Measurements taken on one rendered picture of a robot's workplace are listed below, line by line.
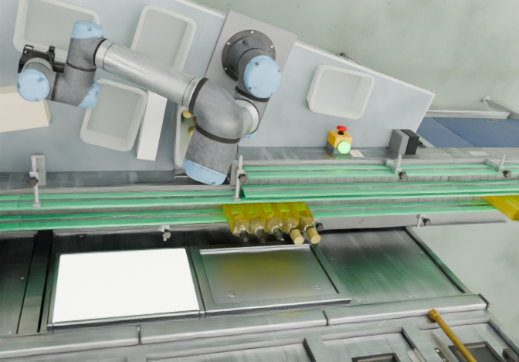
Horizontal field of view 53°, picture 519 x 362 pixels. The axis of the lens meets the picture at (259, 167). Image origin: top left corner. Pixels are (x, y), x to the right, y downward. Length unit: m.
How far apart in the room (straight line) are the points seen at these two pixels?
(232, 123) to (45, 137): 0.83
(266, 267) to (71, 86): 0.86
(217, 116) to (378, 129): 1.03
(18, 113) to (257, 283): 0.92
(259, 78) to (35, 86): 0.64
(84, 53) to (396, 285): 1.25
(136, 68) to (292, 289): 0.85
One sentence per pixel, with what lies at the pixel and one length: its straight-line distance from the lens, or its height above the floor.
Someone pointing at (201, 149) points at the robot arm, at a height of 1.35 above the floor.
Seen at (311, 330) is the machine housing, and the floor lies 1.41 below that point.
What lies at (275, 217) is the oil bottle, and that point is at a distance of 1.76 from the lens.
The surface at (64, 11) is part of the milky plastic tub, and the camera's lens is 1.76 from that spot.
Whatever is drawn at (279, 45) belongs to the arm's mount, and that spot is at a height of 0.77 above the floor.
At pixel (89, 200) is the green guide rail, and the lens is 1.79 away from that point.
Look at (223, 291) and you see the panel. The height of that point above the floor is 1.23.
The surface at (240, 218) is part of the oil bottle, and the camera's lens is 1.74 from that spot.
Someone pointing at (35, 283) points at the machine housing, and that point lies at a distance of 1.76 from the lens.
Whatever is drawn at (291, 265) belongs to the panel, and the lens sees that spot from 1.82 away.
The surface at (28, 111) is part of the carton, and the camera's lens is 1.78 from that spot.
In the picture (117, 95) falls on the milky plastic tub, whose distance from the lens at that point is 1.82.
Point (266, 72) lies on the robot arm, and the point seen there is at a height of 0.99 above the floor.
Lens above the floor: 2.48
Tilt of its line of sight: 60 degrees down
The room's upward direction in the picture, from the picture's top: 149 degrees clockwise
